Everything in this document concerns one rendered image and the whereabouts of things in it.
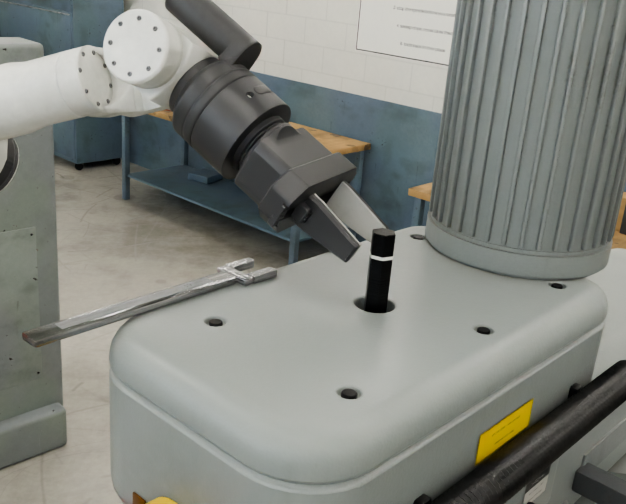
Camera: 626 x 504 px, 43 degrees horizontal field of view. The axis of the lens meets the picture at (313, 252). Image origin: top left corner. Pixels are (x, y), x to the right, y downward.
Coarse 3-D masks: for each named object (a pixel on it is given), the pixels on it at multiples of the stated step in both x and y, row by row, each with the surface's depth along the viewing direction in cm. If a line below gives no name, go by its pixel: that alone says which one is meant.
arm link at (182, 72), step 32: (192, 0) 72; (128, 32) 69; (160, 32) 68; (192, 32) 74; (224, 32) 71; (128, 64) 69; (160, 64) 68; (192, 64) 71; (224, 64) 71; (160, 96) 72; (192, 96) 70; (192, 128) 70
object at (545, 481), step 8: (552, 464) 83; (544, 472) 82; (552, 472) 84; (536, 480) 81; (544, 480) 83; (552, 480) 85; (528, 488) 80; (536, 488) 82; (544, 488) 83; (520, 496) 79; (528, 496) 80; (536, 496) 82; (544, 496) 84
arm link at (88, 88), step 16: (80, 48) 75; (96, 48) 78; (64, 64) 75; (80, 64) 75; (96, 64) 78; (64, 80) 75; (80, 80) 74; (96, 80) 77; (112, 80) 80; (64, 96) 75; (80, 96) 75; (96, 96) 77; (112, 96) 80; (128, 96) 79; (144, 96) 80; (80, 112) 77; (96, 112) 77; (112, 112) 78; (128, 112) 79; (144, 112) 80
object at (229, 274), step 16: (224, 272) 73; (240, 272) 74; (256, 272) 74; (272, 272) 75; (176, 288) 69; (192, 288) 69; (208, 288) 70; (128, 304) 65; (144, 304) 66; (160, 304) 66; (64, 320) 62; (80, 320) 62; (96, 320) 62; (112, 320) 63; (32, 336) 59; (48, 336) 59; (64, 336) 60
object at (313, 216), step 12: (300, 204) 67; (312, 204) 67; (324, 204) 68; (300, 216) 67; (312, 216) 68; (324, 216) 67; (336, 216) 68; (300, 228) 69; (312, 228) 68; (324, 228) 67; (336, 228) 67; (324, 240) 68; (336, 240) 67; (348, 240) 67; (336, 252) 68; (348, 252) 67
